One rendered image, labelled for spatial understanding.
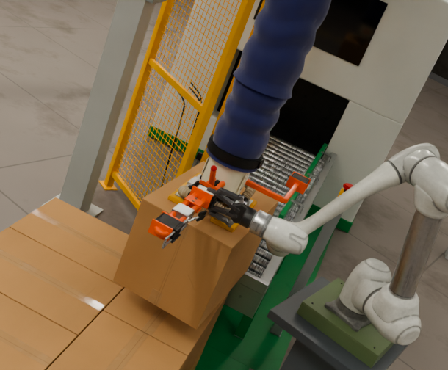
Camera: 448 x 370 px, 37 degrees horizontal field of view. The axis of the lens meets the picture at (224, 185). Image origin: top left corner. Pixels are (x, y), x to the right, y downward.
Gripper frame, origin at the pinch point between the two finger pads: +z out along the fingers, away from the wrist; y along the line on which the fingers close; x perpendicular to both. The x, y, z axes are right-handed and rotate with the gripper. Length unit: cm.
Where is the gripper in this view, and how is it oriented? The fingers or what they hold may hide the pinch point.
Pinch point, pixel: (203, 195)
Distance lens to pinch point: 245.0
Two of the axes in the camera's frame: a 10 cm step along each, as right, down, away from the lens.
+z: -8.9, -4.4, 1.4
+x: 3.0, -3.2, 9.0
